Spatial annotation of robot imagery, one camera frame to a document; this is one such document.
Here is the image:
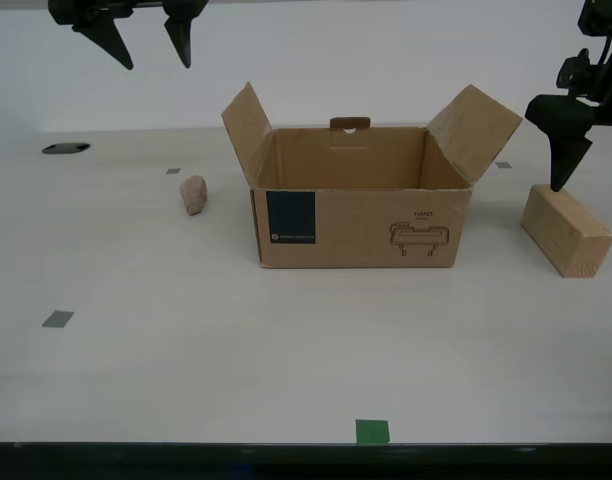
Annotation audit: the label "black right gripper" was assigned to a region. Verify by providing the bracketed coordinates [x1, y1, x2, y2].
[524, 48, 612, 196]

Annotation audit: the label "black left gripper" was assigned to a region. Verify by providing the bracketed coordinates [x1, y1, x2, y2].
[48, 0, 210, 71]

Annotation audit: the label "light wooden block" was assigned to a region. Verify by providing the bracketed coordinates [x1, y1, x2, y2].
[519, 184, 612, 279]

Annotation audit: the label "pinkish granite rock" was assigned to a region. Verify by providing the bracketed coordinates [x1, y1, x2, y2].
[179, 174, 209, 217]

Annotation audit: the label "open brown cardboard box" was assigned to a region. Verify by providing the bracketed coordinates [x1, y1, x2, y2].
[220, 82, 524, 270]

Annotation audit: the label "grey tape square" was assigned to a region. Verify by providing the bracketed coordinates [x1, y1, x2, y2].
[41, 310, 76, 330]

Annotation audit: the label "green tape square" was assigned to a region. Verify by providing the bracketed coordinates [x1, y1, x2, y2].
[355, 418, 390, 445]

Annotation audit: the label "black oval cable grommet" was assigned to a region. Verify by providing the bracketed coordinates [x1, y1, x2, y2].
[41, 142, 92, 157]

